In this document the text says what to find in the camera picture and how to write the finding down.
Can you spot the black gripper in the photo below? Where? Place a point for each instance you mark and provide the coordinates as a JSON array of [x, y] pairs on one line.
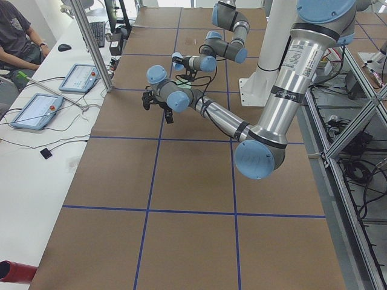
[[163, 106], [189, 71]]

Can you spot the light blue plastic cup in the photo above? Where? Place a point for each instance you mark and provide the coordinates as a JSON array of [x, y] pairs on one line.
[[177, 57]]

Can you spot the mint green ceramic bowl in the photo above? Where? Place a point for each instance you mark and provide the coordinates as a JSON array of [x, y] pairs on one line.
[[186, 85]]

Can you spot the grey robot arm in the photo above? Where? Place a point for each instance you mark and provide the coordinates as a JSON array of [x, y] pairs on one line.
[[297, 36], [225, 16]]

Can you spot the black power adapter box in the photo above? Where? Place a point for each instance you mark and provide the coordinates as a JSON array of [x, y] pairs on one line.
[[116, 44]]

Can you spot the far blue teach pendant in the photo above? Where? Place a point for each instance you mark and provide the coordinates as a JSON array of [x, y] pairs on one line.
[[80, 79]]

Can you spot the blue teach pendant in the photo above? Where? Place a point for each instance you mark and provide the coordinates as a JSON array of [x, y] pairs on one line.
[[80, 79], [38, 112]]

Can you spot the black computer keyboard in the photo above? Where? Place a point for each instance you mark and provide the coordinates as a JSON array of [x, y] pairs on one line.
[[98, 29]]

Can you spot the black computer mouse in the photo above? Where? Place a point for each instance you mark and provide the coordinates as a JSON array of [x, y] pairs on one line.
[[64, 47]]

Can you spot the small black square pad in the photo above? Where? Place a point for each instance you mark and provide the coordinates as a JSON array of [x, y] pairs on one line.
[[46, 153]]

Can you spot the near blue teach pendant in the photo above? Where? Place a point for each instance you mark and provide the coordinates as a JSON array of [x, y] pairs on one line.
[[38, 112]]

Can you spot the seated person in grey shirt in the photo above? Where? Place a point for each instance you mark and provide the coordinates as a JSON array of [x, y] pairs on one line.
[[22, 49]]

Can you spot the red cylinder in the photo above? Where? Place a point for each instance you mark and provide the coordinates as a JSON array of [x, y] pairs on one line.
[[13, 272]]

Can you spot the aluminium frame post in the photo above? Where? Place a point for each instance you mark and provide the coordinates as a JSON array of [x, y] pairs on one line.
[[91, 43]]

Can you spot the silver rod green handle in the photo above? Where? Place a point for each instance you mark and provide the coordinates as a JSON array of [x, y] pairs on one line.
[[45, 88]]

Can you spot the aluminium frame rack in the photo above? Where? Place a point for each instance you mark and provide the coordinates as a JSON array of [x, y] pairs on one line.
[[344, 121]]

